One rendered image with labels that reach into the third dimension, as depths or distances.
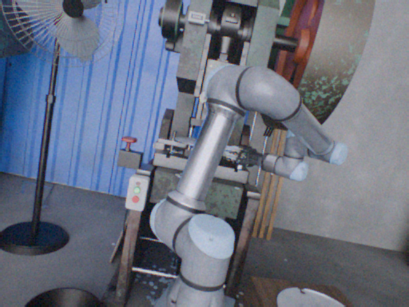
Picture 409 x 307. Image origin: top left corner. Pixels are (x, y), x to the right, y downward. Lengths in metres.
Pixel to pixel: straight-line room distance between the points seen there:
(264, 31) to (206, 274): 1.06
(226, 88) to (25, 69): 2.43
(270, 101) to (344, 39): 0.54
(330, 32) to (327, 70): 0.13
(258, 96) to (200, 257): 0.40
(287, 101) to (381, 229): 2.68
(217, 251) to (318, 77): 0.77
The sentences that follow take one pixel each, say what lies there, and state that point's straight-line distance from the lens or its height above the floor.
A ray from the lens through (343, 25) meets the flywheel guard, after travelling 1.24.
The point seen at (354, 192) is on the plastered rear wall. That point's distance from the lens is 3.11.
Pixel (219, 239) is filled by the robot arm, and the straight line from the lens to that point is 0.71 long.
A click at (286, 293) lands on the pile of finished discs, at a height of 0.35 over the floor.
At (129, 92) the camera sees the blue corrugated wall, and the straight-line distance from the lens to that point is 2.69.
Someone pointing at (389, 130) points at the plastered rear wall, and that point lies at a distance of 3.15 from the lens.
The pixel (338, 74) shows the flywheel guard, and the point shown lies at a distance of 1.24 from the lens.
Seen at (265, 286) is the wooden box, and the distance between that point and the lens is 1.24.
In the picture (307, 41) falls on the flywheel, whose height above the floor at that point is 1.34.
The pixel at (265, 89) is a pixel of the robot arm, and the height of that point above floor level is 1.02.
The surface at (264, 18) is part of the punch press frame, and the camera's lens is 1.45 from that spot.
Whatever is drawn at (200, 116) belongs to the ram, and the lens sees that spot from 1.40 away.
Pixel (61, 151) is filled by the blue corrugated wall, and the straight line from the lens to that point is 2.93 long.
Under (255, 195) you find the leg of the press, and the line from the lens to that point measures 1.31.
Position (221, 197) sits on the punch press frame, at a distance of 1.33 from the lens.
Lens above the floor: 0.95
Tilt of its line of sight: 9 degrees down
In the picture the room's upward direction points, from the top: 12 degrees clockwise
